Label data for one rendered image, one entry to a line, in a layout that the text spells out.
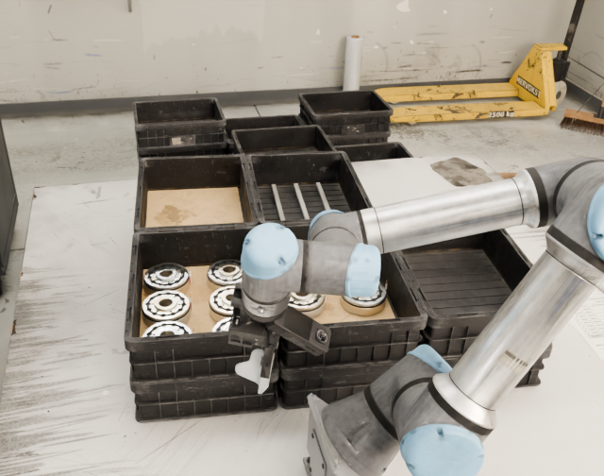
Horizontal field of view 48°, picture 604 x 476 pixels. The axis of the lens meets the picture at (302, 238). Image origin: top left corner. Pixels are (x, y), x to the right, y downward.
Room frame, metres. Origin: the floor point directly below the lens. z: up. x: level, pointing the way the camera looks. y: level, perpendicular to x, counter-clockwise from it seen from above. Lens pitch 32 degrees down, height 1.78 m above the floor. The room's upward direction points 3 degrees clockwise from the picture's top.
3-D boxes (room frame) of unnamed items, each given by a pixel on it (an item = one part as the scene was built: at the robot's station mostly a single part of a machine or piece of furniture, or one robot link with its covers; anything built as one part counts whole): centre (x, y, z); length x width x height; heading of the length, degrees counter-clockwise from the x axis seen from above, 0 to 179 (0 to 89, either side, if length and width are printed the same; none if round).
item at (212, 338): (1.18, 0.21, 0.92); 0.40 x 0.30 x 0.02; 11
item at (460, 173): (2.21, -0.56, 0.71); 0.22 x 0.19 x 0.01; 16
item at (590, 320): (1.41, -0.80, 0.70); 0.33 x 0.23 x 0.01; 16
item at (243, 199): (1.57, 0.29, 0.87); 0.40 x 0.30 x 0.11; 11
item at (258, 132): (2.65, 0.10, 0.37); 0.40 x 0.30 x 0.45; 106
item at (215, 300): (1.19, 0.15, 0.86); 0.10 x 0.10 x 0.01
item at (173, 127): (2.93, 0.59, 0.37); 0.40 x 0.30 x 0.45; 106
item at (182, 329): (1.06, 0.27, 0.86); 0.10 x 0.10 x 0.01
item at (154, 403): (1.18, 0.21, 0.76); 0.40 x 0.30 x 0.12; 11
